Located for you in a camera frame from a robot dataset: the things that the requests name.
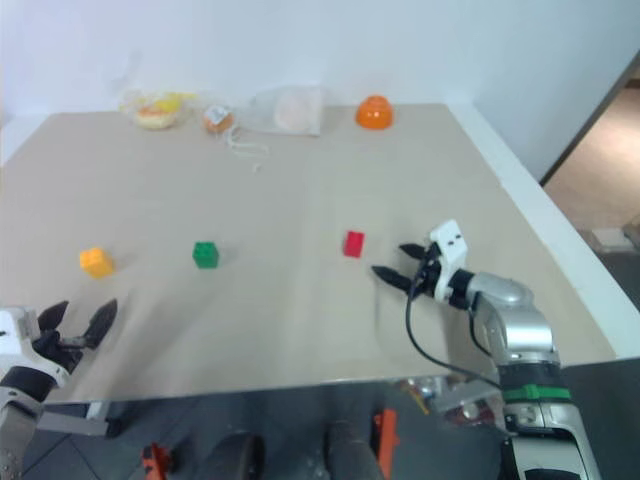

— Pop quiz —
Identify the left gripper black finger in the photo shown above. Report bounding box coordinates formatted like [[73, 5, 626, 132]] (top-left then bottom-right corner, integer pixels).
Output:
[[81, 298, 119, 349], [36, 300, 70, 333]]

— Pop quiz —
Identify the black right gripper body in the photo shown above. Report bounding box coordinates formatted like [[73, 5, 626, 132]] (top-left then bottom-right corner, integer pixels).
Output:
[[410, 242, 444, 300]]

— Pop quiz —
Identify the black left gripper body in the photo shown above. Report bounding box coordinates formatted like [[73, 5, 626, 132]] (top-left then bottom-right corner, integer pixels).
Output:
[[32, 329, 97, 374]]

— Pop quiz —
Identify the red toy block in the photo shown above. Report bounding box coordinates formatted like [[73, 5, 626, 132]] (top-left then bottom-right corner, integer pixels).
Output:
[[342, 230, 367, 260]]

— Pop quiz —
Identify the yellow toy block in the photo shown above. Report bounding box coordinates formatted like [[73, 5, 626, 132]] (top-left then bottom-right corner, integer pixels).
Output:
[[79, 246, 116, 280]]

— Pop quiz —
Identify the green toy block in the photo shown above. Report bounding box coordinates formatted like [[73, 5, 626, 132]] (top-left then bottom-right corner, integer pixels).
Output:
[[191, 241, 222, 270]]

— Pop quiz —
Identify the orange plastic bowl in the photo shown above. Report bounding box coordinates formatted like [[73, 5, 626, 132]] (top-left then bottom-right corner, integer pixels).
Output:
[[355, 95, 394, 131]]

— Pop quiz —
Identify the orange clamp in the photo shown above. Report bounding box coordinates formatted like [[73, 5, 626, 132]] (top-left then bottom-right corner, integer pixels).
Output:
[[371, 408, 401, 477], [140, 442, 179, 477]]

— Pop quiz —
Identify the clear bag with pink disc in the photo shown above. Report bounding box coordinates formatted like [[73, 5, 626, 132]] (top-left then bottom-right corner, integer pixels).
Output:
[[248, 85, 323, 137]]

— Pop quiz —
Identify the orange toy bun with label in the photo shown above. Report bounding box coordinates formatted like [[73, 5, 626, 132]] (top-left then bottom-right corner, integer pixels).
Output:
[[202, 104, 236, 135]]

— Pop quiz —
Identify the dark grey panel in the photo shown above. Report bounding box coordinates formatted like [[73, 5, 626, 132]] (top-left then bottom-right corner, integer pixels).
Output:
[[558, 355, 640, 480]]

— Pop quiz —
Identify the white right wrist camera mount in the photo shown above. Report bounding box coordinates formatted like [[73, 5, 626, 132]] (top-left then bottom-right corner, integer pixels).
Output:
[[429, 218, 471, 303]]

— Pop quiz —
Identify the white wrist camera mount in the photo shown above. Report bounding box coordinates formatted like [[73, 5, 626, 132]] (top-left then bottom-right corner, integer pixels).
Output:
[[429, 218, 471, 303], [0, 306, 71, 389]]

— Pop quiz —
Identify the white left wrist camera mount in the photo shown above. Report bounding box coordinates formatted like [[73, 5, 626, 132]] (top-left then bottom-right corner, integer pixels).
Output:
[[0, 306, 71, 389]]

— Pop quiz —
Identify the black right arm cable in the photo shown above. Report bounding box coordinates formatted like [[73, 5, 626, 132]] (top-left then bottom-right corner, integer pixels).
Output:
[[404, 280, 504, 391]]

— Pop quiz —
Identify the grey metal table bracket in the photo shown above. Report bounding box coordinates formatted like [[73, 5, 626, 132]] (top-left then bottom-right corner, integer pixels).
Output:
[[35, 398, 112, 439], [433, 378, 502, 417]]

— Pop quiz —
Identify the white string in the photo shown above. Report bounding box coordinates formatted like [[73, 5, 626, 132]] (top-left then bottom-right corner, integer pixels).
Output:
[[225, 127, 272, 174]]

